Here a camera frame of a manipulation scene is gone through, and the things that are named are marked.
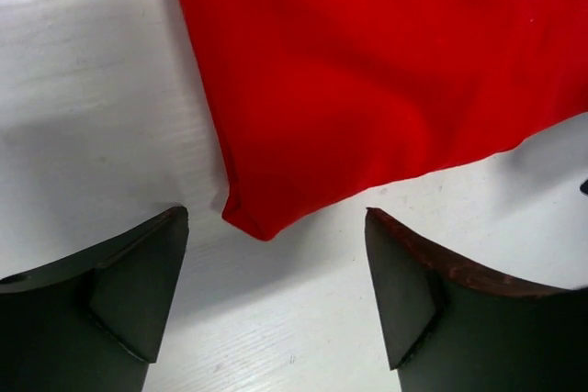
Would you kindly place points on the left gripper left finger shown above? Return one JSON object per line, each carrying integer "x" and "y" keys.
{"x": 93, "y": 320}

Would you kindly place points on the red t shirt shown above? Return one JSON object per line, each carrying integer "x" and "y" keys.
{"x": 314, "y": 101}

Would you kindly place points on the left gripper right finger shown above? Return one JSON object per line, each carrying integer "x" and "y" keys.
{"x": 452, "y": 324}

